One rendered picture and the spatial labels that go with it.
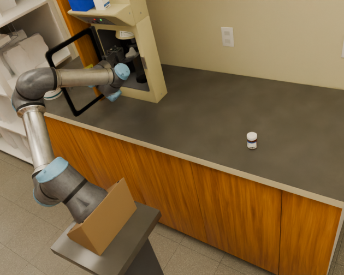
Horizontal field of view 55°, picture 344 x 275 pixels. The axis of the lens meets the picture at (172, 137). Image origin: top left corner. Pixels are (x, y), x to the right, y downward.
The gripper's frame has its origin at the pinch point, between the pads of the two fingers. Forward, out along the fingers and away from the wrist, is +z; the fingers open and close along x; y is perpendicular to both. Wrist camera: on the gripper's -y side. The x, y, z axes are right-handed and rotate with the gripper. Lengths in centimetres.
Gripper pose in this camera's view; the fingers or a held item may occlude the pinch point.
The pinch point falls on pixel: (131, 51)
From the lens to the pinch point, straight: 190.1
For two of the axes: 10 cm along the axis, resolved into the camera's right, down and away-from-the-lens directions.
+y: -1.9, -7.4, -6.4
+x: -8.3, -2.3, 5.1
